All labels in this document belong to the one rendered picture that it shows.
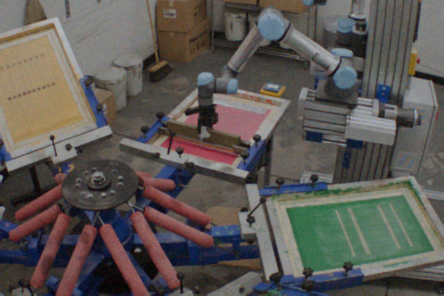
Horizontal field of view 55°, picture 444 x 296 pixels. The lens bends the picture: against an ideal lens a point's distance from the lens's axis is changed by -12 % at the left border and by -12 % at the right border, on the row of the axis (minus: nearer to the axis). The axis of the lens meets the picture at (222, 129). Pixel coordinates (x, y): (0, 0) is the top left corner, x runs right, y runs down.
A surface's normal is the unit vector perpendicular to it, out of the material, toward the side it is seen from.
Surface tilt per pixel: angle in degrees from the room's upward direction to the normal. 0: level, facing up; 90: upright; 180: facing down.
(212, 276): 0
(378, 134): 90
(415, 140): 90
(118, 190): 0
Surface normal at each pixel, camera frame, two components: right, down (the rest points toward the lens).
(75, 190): 0.00, -0.85
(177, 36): -0.43, 0.45
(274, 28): -0.22, 0.45
